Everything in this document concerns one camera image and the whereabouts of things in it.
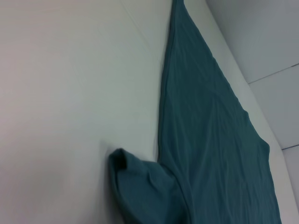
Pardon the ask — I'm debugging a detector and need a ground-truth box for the teal t-shirt with FREE print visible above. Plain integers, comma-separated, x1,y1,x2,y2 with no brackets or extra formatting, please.
107,0,283,224

